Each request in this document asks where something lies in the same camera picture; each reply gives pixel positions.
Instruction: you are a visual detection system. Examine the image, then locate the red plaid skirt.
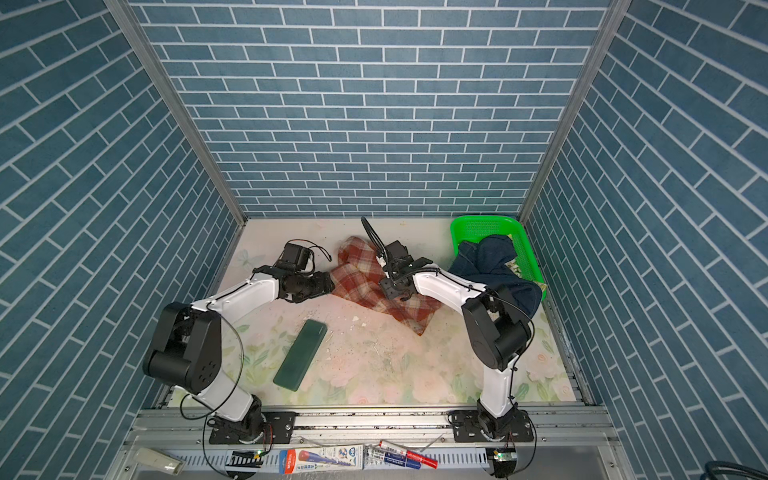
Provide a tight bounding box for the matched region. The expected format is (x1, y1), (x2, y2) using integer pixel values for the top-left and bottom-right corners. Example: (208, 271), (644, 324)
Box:
(330, 236), (442, 335)

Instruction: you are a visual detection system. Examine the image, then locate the green plastic basket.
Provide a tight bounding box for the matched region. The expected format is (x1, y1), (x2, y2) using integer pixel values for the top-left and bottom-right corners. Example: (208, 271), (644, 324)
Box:
(450, 215), (548, 299)

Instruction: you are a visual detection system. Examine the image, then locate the dark blue denim skirt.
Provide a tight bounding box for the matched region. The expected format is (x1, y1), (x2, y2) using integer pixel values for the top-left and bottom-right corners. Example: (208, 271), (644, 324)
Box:
(449, 235), (542, 317)

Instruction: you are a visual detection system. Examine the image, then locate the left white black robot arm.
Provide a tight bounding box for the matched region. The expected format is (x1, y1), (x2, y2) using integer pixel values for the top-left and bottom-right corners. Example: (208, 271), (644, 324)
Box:
(142, 266), (334, 444)

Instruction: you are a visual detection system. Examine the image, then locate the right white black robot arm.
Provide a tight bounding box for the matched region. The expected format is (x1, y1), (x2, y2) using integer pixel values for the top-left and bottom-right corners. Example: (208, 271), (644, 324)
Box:
(375, 241), (534, 441)

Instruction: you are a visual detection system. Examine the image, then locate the dark green rectangular board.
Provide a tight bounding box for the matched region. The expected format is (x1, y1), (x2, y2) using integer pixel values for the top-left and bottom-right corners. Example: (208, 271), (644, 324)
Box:
(273, 320), (328, 392)

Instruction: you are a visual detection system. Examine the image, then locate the yellow floral skirt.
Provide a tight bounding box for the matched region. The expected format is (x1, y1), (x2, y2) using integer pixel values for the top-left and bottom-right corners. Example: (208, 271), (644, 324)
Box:
(506, 259), (523, 278)

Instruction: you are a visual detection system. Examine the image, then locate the marker package box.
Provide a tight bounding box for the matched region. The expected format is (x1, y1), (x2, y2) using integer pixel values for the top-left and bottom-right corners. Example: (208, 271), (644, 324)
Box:
(278, 445), (365, 475)

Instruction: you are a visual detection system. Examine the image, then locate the blue marker pen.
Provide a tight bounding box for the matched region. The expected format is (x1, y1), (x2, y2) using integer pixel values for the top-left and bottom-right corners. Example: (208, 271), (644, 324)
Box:
(369, 448), (422, 470)

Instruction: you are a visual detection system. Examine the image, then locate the grey white small device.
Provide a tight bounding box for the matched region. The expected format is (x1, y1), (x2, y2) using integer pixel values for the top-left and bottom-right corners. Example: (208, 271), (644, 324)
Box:
(134, 447), (184, 476)

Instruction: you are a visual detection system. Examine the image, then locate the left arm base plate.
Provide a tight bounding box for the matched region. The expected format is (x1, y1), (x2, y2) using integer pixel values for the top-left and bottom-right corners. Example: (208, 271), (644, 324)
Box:
(207, 410), (297, 446)

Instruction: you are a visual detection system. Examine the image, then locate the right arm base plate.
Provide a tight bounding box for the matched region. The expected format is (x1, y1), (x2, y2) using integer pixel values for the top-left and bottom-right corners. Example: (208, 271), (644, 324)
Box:
(447, 407), (534, 443)

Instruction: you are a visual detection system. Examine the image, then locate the aluminium front rail frame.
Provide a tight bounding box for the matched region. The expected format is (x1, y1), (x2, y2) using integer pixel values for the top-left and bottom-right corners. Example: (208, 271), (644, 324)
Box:
(106, 403), (634, 479)

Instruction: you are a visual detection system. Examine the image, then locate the black cable bottom right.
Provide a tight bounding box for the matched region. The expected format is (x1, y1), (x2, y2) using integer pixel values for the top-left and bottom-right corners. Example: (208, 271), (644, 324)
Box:
(703, 460), (768, 480)

